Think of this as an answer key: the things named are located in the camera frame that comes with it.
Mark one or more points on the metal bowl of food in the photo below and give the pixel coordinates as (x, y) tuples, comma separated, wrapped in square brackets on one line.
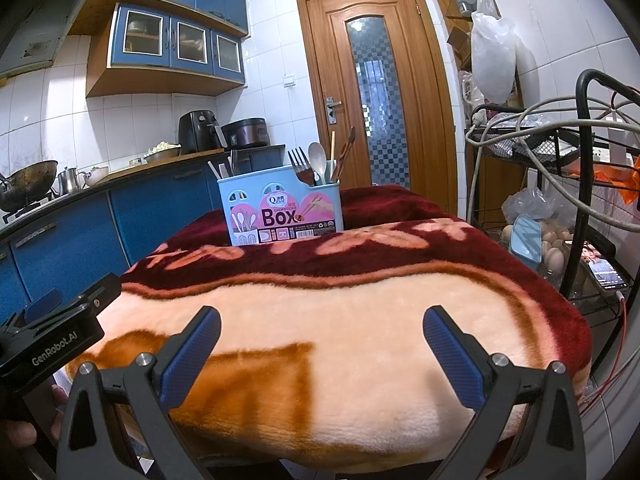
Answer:
[(162, 154)]

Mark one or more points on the blue glass-door wall cabinet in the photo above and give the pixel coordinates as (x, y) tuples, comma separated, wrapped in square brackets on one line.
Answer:
[(145, 40)]

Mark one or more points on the steel kettle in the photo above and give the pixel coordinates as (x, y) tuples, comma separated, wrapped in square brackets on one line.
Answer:
[(70, 182)]

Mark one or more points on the black air fryer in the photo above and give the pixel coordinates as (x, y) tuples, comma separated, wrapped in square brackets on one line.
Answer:
[(197, 132)]

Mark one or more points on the small white bowl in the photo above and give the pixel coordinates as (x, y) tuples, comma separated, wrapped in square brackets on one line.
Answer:
[(97, 176)]

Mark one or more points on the cardboard box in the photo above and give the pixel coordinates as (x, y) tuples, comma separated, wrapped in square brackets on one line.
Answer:
[(457, 40)]

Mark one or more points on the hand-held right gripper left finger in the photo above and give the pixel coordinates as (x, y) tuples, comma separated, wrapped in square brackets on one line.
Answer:
[(192, 355)]

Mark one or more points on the white plastic bag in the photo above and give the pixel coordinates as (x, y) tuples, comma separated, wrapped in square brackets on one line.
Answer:
[(492, 60)]

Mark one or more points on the dark rice cooker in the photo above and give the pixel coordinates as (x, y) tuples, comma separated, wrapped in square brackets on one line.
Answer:
[(245, 134)]

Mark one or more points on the pile of eggs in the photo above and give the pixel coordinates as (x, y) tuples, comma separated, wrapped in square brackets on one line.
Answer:
[(552, 255)]

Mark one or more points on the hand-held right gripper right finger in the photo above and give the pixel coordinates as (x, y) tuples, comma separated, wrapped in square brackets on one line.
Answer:
[(452, 360)]

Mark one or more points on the beige plastic spoon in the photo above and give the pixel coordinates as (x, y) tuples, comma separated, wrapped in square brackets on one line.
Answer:
[(316, 154)]

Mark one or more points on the clear plastic bag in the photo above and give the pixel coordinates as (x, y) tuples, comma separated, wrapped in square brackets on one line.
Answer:
[(530, 202)]

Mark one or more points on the person's left hand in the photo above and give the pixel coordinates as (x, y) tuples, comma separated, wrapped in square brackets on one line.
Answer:
[(57, 402)]

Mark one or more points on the steel fork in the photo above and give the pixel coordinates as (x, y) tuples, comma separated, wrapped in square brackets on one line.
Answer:
[(298, 160)]

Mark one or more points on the dark metal wok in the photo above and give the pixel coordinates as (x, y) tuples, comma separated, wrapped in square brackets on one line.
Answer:
[(30, 182)]

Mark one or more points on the wooden floor cabinet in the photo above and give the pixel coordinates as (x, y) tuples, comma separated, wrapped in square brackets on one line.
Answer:
[(492, 185)]

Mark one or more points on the plain bamboo chopstick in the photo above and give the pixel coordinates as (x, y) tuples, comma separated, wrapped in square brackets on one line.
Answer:
[(332, 152)]

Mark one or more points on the blue kitchen counter cabinet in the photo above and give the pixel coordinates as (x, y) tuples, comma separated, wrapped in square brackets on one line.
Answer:
[(150, 210)]

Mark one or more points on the white wall switch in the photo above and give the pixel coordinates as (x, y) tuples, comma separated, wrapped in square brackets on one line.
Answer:
[(290, 80)]

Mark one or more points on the red and peach blanket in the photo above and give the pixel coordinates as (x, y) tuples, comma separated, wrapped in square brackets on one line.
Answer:
[(350, 335)]

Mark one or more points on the wooden niche shelf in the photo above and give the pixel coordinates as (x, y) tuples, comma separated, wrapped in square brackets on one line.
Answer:
[(442, 5)]

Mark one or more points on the wooden door with glass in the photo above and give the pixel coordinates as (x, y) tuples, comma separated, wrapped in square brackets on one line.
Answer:
[(325, 160)]

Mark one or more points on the light blue utensil box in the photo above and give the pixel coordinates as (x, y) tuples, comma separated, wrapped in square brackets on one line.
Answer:
[(280, 220)]

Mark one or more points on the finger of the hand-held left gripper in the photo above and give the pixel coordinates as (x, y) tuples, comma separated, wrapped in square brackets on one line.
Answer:
[(44, 305), (97, 295)]

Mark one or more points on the white jug in plastic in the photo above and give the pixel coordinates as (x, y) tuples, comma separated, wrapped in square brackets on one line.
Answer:
[(471, 91)]

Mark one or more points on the light blue box lid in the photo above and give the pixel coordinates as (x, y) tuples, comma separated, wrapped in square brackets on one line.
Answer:
[(526, 240)]

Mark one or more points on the orange plastic bag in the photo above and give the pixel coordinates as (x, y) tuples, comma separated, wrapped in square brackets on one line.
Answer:
[(620, 180)]

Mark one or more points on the smartphone with lit screen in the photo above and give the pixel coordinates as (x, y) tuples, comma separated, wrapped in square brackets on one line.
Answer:
[(605, 267)]

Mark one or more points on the grey range hood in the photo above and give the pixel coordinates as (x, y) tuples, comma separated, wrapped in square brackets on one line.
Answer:
[(40, 35)]

